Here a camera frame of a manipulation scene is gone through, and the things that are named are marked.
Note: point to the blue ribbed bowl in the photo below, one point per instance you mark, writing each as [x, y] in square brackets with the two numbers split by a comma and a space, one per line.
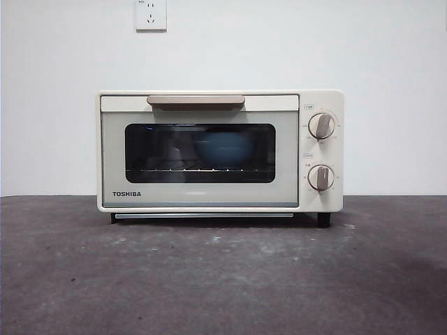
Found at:
[223, 150]

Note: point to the cream Toshiba toaster oven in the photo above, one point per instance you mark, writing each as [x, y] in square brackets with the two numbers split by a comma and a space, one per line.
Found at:
[339, 157]

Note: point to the cream timer knob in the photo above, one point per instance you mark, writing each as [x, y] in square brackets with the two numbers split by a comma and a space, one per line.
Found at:
[321, 178]

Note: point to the cream temperature knob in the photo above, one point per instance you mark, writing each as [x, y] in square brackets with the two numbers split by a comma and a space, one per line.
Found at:
[322, 126]

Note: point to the white wall socket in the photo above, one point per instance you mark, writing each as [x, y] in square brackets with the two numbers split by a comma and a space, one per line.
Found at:
[151, 15]

